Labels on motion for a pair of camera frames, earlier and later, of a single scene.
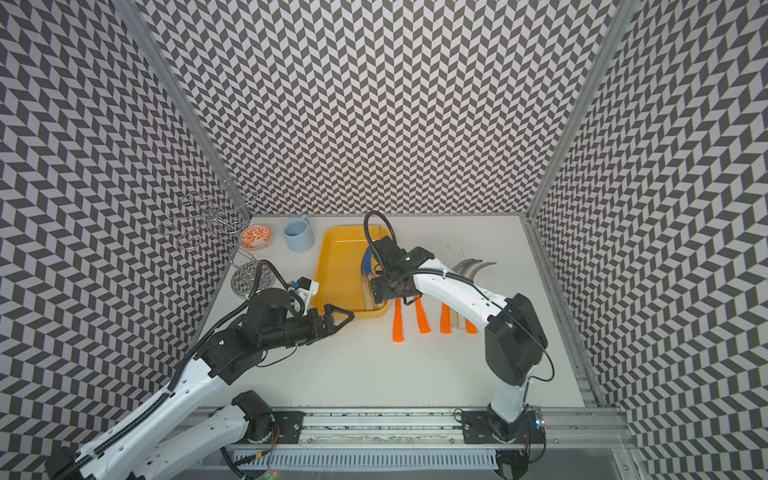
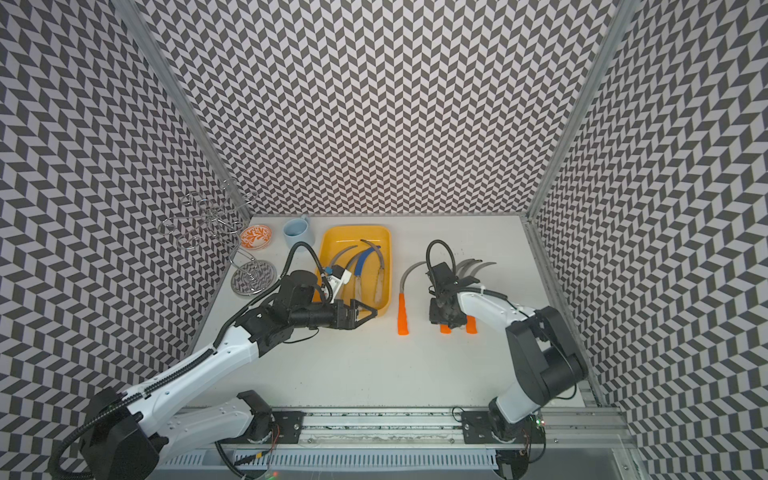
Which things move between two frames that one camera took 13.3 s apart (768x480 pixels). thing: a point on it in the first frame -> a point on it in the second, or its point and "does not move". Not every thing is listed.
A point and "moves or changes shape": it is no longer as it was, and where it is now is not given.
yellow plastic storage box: x=339 y=276 does not move
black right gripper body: x=389 y=289 -> x=440 y=315
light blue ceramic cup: x=299 y=234 does not move
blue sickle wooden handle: x=367 y=262 -> x=357 y=274
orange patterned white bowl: x=256 y=236 does not move
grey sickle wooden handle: x=367 y=293 moves or changes shape
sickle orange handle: x=424 y=327 -> x=402 y=323
